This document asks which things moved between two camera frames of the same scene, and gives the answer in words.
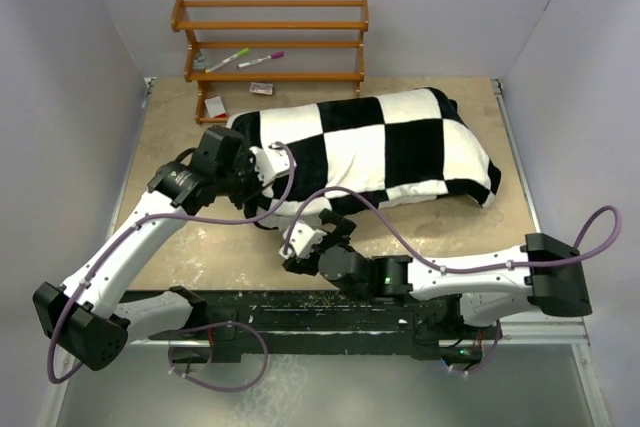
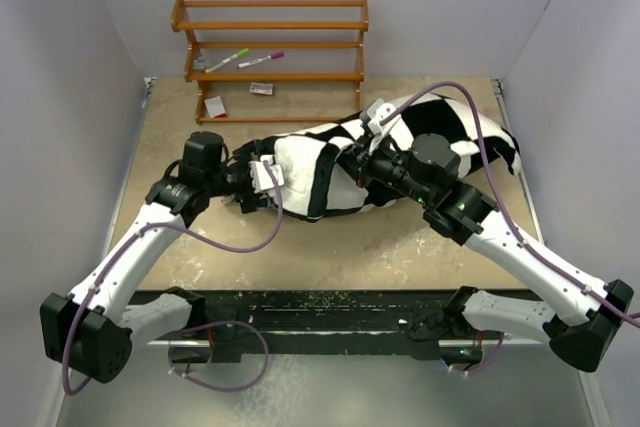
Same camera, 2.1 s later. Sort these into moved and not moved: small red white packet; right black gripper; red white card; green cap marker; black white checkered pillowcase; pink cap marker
Moved: black white checkered pillowcase; right black gripper
Not moved: green cap marker; pink cap marker; red white card; small red white packet
